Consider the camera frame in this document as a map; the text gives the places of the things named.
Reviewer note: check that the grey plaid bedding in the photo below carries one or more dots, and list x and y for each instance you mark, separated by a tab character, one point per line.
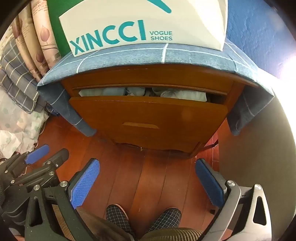
16	81

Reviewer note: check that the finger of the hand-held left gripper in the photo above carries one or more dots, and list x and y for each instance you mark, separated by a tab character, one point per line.
54	162
37	153

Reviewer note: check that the person's right leg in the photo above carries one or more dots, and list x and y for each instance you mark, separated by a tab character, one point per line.
175	235

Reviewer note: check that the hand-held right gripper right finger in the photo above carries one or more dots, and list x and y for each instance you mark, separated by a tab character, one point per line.
209	183

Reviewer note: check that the white folded underwear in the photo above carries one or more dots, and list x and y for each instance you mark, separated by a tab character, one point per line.
91	93

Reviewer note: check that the wooden nightstand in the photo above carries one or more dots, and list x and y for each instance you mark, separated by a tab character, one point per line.
148	74

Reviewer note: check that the white shoe box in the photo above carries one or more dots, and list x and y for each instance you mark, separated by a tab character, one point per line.
138	18

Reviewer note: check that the white leaf-print sheet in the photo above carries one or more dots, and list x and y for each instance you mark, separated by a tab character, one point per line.
13	129

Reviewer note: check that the beige ribbed bra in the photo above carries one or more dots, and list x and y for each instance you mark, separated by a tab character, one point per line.
185	95

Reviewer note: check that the beige floral fabric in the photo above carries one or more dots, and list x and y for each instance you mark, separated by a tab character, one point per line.
44	34

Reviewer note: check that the blue checked cloth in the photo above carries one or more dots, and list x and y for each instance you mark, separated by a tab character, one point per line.
138	55

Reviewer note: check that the pale blue folded underwear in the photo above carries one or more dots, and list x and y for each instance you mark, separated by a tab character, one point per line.
114	91
136	91

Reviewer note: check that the blue foam wall panel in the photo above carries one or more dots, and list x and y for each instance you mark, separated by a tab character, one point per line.
254	34

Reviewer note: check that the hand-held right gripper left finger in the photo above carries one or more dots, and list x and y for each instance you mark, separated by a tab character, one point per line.
85	183

